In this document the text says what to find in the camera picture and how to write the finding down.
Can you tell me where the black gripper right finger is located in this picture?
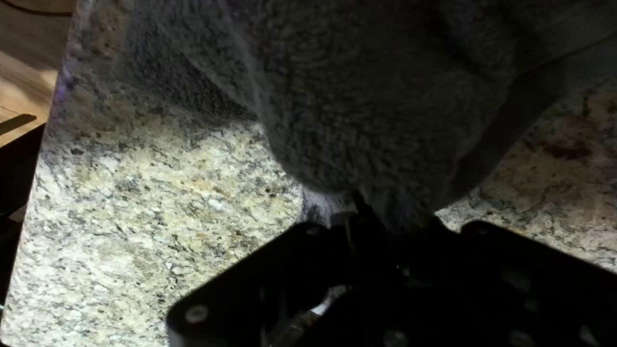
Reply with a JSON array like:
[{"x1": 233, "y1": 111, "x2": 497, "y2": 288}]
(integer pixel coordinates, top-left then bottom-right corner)
[{"x1": 380, "y1": 221, "x2": 617, "y2": 347}]

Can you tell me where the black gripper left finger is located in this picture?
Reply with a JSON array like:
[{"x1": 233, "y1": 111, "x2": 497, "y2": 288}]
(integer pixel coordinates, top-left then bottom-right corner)
[{"x1": 166, "y1": 223, "x2": 360, "y2": 347}]

